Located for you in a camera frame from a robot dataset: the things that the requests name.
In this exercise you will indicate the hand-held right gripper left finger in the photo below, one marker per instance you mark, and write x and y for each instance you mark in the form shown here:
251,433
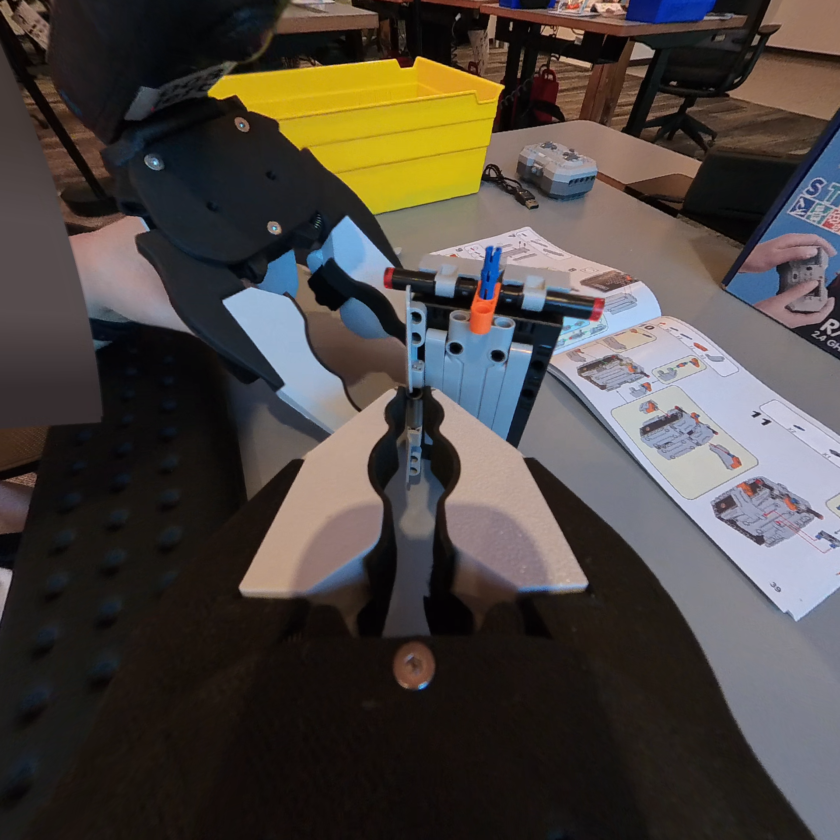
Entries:
315,525

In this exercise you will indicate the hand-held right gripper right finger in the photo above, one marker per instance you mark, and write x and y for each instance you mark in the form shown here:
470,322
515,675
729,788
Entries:
512,525

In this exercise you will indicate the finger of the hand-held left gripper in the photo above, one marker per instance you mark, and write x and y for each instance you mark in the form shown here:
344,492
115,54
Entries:
269,334
344,243

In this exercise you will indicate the thin grey brick beam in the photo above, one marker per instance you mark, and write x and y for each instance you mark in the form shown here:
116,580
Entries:
415,328

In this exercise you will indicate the grey toy brick model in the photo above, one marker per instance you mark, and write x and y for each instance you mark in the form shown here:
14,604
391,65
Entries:
479,367

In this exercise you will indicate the person's left forearm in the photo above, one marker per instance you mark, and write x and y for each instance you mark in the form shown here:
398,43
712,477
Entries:
118,269

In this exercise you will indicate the grey desk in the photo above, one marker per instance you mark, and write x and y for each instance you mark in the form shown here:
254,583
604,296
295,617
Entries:
682,216

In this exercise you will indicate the yellow plastic bin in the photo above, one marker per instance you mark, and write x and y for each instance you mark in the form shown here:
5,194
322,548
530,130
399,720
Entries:
394,131

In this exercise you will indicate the black studded panel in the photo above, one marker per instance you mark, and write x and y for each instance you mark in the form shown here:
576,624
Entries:
118,525

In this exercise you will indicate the open instruction booklet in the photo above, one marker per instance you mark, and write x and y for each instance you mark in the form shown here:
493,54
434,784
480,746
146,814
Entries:
689,420

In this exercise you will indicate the wooden table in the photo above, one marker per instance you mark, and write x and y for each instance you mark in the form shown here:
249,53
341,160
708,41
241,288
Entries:
590,26
328,16

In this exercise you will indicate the red bag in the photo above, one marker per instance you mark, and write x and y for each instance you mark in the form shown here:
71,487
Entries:
544,98

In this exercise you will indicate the blue plastic bin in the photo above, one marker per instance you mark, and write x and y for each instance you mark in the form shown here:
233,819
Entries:
522,3
669,10

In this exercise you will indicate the blue toy kit box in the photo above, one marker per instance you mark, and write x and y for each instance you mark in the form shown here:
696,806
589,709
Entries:
800,249

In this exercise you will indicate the black office chair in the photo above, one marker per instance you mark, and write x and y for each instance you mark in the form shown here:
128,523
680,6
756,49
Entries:
715,59

